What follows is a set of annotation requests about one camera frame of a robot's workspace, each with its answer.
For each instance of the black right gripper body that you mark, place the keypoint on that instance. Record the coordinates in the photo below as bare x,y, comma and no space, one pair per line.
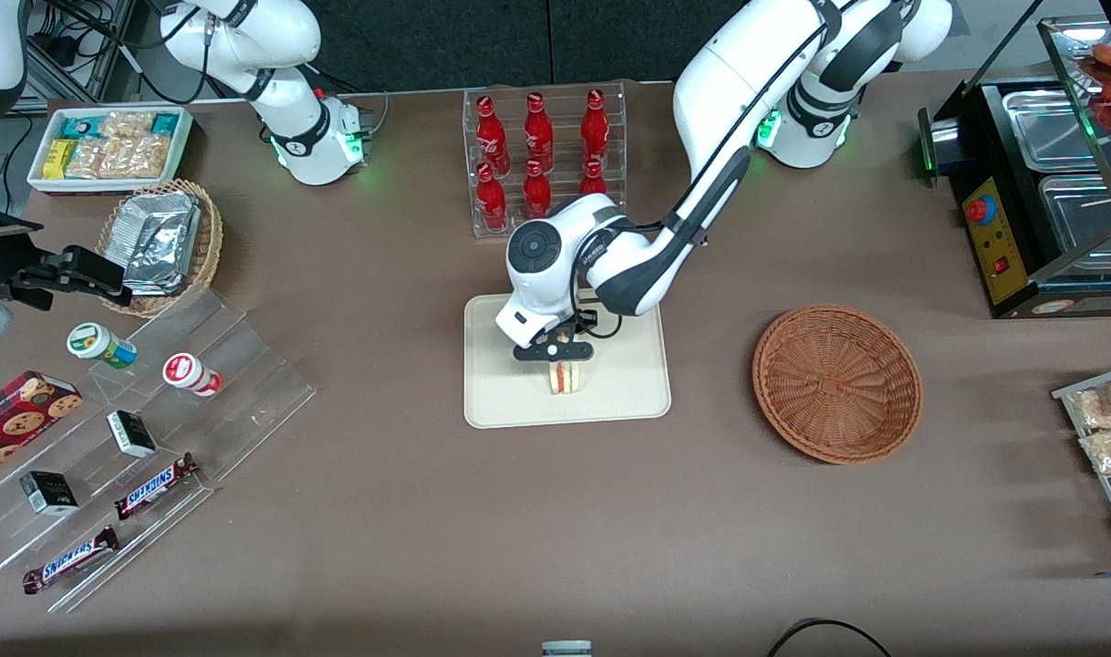
5,258

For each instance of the triangular sandwich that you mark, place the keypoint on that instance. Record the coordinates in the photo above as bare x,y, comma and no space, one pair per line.
566,379

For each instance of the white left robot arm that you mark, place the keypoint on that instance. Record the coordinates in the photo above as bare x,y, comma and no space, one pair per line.
729,100

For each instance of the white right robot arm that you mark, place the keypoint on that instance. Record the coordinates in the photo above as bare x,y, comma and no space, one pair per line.
291,137

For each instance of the cream plastic serving tray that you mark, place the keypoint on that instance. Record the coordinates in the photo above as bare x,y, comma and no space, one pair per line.
510,383

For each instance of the wicker basket holding foil packets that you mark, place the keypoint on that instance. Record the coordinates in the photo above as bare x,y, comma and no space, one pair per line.
209,237

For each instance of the empty brown wicker basket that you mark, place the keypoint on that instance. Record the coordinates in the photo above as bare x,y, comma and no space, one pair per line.
838,383

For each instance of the metal snack tray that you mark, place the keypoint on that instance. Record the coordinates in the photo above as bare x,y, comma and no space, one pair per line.
1066,392

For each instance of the silver foil packet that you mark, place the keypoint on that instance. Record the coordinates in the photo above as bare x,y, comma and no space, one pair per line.
159,242
154,285

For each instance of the white jar with green lid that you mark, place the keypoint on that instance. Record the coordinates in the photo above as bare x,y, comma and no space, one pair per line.
95,342

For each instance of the white snack bin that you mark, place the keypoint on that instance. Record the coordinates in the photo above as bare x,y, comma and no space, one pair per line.
109,188

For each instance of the yellow snack packet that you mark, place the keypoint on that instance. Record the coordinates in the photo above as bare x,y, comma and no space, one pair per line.
59,158

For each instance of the red cola bottle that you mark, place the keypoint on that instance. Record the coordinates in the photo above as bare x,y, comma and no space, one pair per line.
538,135
492,201
492,137
537,193
593,178
595,130

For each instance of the white jar with red lid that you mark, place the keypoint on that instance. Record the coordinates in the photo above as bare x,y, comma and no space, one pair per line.
189,372

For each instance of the red plaid cookie box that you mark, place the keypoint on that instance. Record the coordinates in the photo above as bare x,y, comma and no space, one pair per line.
17,424

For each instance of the teal snack packet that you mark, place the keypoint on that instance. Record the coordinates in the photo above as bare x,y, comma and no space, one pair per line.
79,126
165,123

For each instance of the small black carton box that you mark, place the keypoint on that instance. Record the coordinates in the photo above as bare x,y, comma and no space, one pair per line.
132,433
49,493

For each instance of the clear acrylic stepped shelf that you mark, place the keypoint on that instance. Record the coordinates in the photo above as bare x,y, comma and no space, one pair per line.
245,401

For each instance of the clear acrylic bottle rack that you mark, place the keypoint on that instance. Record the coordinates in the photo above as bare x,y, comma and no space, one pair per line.
565,100

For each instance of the Snickers chocolate bar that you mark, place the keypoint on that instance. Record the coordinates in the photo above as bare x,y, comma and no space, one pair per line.
156,485
70,559

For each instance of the small grey object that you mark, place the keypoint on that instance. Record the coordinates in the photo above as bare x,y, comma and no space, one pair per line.
566,650

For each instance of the red emergency stop button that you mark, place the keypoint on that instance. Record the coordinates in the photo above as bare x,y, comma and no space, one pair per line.
980,211

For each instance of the black food warmer machine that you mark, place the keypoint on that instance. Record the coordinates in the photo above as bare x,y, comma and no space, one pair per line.
998,274

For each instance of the steel warmer pan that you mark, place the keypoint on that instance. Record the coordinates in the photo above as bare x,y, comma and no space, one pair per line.
1048,128
1085,219

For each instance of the aluminium frame stand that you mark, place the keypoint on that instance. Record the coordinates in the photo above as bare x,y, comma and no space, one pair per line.
118,36

